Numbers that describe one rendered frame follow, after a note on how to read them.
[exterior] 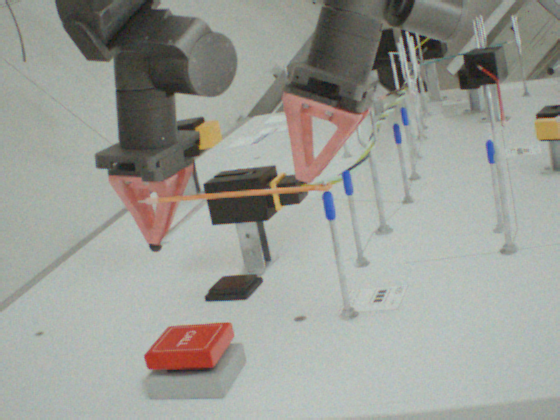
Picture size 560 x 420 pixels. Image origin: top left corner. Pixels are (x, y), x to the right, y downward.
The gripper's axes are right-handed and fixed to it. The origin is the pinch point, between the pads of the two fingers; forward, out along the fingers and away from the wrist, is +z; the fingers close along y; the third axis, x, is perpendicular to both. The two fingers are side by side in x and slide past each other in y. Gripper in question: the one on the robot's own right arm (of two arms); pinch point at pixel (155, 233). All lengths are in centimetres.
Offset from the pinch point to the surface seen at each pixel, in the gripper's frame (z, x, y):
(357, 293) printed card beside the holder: 0.5, -22.3, -7.6
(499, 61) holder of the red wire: -10, -27, 55
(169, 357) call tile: -1.3, -14.5, -25.1
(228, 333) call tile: -1.5, -17.0, -21.0
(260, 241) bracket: 0.1, -10.6, 0.9
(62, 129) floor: 35, 140, 180
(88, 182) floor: 50, 121, 166
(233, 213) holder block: -3.4, -9.3, -2.0
